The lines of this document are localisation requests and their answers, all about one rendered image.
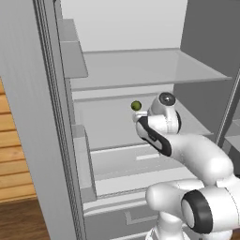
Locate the glass fridge shelf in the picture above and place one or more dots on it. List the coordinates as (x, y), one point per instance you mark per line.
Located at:
(106, 125)
(140, 67)

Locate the grey freezer drawer front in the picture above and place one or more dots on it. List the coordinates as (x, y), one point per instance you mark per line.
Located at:
(106, 223)

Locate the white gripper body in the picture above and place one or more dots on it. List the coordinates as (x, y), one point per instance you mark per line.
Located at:
(138, 116)

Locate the grey fridge door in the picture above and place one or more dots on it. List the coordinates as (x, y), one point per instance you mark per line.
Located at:
(231, 125)
(25, 93)

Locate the pale fridge crisper drawer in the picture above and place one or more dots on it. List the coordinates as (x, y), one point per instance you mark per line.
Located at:
(125, 168)

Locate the grey door bin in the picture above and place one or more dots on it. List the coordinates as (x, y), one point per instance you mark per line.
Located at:
(72, 59)
(82, 165)

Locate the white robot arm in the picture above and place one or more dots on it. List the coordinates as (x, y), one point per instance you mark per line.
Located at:
(200, 156)

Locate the grey fridge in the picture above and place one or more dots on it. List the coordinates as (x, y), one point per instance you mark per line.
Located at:
(125, 25)

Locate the green round fruit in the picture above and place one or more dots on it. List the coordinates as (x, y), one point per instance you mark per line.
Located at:
(136, 106)

